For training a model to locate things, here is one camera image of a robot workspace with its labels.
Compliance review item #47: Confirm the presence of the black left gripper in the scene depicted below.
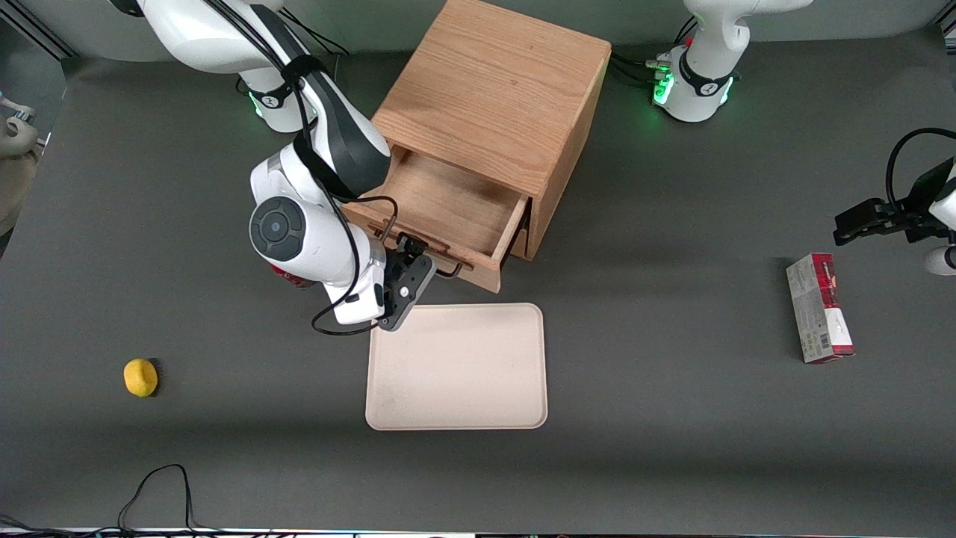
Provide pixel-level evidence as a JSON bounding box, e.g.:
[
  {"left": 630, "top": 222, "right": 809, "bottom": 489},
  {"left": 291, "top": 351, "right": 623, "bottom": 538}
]
[{"left": 834, "top": 159, "right": 955, "bottom": 246}]

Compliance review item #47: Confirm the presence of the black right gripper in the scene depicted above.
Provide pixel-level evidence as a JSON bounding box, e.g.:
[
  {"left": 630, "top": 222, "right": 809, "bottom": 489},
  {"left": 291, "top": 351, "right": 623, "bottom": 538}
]
[{"left": 382, "top": 233, "right": 431, "bottom": 303}]

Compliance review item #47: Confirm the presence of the wooden drawer cabinet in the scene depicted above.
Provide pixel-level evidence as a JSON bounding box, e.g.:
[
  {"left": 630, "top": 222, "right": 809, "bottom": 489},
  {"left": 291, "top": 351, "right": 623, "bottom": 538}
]
[{"left": 370, "top": 0, "right": 613, "bottom": 261}]

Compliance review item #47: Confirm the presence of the red plaid cardboard box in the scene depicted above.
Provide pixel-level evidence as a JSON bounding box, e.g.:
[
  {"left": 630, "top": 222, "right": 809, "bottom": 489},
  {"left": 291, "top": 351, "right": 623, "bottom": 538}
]
[{"left": 786, "top": 253, "right": 856, "bottom": 365}]

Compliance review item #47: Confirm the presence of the red soda bottle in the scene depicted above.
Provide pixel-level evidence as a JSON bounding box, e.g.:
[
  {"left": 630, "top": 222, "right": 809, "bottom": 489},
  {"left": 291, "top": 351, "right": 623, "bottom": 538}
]
[{"left": 270, "top": 264, "right": 316, "bottom": 290}]

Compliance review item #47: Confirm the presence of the cream rectangular tray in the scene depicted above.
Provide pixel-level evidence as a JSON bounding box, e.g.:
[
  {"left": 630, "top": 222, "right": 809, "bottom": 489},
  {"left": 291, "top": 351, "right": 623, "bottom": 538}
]
[{"left": 365, "top": 303, "right": 548, "bottom": 431}]

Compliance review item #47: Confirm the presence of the yellow lemon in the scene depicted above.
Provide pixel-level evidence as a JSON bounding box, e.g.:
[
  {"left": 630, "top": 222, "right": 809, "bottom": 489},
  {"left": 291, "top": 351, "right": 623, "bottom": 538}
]
[{"left": 123, "top": 358, "right": 159, "bottom": 398}]

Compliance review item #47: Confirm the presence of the beige rounded stand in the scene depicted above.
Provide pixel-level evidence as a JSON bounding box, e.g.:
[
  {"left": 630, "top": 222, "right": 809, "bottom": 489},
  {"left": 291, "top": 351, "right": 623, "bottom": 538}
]
[{"left": 0, "top": 93, "right": 42, "bottom": 236}]

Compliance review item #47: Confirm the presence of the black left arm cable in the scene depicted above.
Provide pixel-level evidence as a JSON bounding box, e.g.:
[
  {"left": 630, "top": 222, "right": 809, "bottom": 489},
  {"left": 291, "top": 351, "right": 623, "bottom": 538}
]
[{"left": 887, "top": 129, "right": 956, "bottom": 217}]

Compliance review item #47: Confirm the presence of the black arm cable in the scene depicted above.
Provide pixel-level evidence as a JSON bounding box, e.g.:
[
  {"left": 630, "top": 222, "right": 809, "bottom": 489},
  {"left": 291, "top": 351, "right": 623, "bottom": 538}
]
[
  {"left": 202, "top": 0, "right": 400, "bottom": 336},
  {"left": 887, "top": 129, "right": 956, "bottom": 217}
]

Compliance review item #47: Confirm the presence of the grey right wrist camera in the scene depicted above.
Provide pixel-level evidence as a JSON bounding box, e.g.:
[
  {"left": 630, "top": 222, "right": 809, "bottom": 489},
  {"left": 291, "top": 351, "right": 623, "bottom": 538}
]
[{"left": 377, "top": 256, "right": 436, "bottom": 332}]

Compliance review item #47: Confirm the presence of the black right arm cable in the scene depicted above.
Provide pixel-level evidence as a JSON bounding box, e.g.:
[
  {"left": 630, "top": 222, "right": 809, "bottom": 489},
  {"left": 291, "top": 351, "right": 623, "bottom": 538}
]
[{"left": 202, "top": 0, "right": 400, "bottom": 336}]

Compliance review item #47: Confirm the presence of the black right base cable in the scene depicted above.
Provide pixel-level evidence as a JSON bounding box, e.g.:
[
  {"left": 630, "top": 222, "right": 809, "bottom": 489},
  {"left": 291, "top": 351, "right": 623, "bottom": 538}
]
[{"left": 280, "top": 6, "right": 352, "bottom": 59}]

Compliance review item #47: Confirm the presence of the black base cable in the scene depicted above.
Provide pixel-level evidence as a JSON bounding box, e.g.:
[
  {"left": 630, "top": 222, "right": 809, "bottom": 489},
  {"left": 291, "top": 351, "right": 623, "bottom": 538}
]
[
  {"left": 280, "top": 6, "right": 352, "bottom": 59},
  {"left": 611, "top": 19, "right": 673, "bottom": 87}
]

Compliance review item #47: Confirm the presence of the black left base cable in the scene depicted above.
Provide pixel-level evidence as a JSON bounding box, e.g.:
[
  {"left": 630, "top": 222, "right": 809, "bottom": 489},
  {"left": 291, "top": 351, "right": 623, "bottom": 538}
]
[{"left": 611, "top": 19, "right": 673, "bottom": 87}]

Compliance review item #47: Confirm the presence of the black looped table cable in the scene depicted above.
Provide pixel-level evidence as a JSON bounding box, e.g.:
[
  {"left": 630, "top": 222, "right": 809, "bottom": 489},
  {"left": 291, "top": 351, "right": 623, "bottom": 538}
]
[{"left": 118, "top": 464, "right": 199, "bottom": 533}]

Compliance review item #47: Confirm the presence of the dark metal frame rail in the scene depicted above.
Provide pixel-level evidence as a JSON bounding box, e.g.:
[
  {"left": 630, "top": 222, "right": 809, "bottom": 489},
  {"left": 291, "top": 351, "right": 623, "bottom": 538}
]
[{"left": 0, "top": 0, "right": 75, "bottom": 61}]

